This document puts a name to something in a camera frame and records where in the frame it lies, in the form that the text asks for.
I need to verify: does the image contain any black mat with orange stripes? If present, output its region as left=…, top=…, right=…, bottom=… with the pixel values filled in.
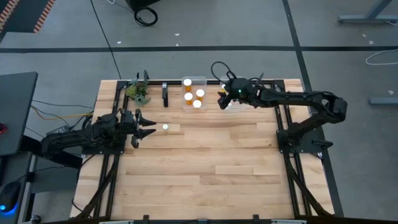
left=0, top=0, right=56, bottom=34

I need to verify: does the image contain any black computer mouse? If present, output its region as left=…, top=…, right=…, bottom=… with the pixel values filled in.
left=0, top=180, right=22, bottom=214

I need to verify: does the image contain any green artificial succulent plant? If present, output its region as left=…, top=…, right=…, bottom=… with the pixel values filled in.
left=125, top=78, right=152, bottom=107

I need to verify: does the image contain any yellow cable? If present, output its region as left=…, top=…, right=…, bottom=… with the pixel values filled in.
left=30, top=105, right=94, bottom=121

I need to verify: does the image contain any grey metal table leg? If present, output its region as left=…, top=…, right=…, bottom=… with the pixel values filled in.
left=338, top=0, right=398, bottom=25

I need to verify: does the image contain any black upright bracket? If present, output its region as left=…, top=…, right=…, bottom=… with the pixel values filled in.
left=161, top=82, right=170, bottom=108

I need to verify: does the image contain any clear plastic bin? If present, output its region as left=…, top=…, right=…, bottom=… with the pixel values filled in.
left=181, top=75, right=208, bottom=113
left=219, top=75, right=249, bottom=113

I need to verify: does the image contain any coiled black floor cable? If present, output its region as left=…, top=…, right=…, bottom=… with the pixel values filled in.
left=133, top=6, right=159, bottom=27

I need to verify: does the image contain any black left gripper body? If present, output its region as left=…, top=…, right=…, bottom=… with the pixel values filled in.
left=119, top=109, right=138, bottom=142

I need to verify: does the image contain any black aluminium table frame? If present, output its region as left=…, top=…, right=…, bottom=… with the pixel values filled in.
left=74, top=78, right=335, bottom=224

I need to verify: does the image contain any grey metal table foot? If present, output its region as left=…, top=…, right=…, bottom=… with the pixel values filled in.
left=369, top=96, right=398, bottom=106

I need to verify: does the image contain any white floor cable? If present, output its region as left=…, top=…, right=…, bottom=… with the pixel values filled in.
left=365, top=48, right=398, bottom=66

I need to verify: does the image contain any dark grey desk top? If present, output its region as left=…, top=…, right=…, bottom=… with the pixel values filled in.
left=0, top=72, right=39, bottom=156

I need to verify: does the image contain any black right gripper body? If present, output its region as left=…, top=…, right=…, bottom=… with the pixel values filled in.
left=226, top=78, right=254, bottom=103

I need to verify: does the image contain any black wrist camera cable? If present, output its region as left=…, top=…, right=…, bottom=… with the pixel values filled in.
left=210, top=61, right=239, bottom=82

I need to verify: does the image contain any grey power adapter box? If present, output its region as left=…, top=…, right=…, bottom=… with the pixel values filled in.
left=46, top=125, right=70, bottom=137

